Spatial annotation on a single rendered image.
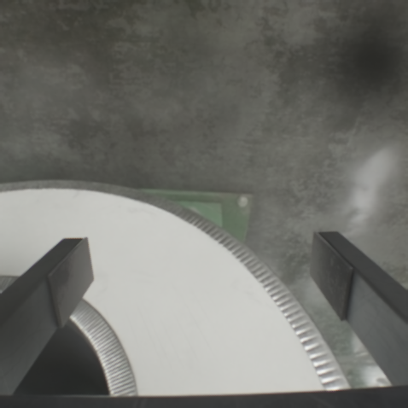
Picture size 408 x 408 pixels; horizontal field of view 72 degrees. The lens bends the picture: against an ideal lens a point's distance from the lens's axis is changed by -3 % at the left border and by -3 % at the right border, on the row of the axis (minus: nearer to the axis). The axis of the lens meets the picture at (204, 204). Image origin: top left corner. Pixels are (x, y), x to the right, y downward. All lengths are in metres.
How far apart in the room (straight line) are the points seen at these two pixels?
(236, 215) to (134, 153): 0.42
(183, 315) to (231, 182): 0.57
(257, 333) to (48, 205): 0.55
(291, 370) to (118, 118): 0.75
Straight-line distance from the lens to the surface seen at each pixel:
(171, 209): 0.70
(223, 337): 0.52
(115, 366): 0.51
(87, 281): 0.17
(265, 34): 0.81
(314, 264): 0.17
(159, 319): 0.53
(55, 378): 1.02
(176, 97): 0.85
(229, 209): 1.04
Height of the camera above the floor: 0.79
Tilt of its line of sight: 49 degrees down
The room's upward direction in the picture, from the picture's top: 178 degrees counter-clockwise
